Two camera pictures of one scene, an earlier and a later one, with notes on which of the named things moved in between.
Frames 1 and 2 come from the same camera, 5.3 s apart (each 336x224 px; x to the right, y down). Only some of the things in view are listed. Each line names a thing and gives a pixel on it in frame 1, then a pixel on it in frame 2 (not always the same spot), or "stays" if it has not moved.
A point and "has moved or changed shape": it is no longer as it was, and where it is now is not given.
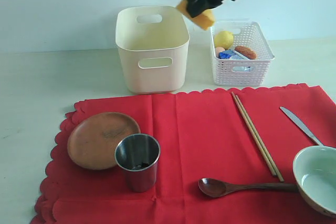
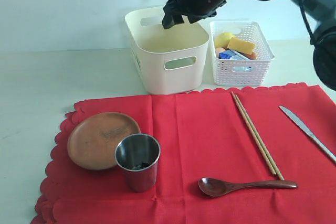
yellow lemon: (223, 39) stays
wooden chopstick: (254, 135) stays
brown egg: (218, 50) stays
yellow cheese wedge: (203, 20) has moved or changed shape
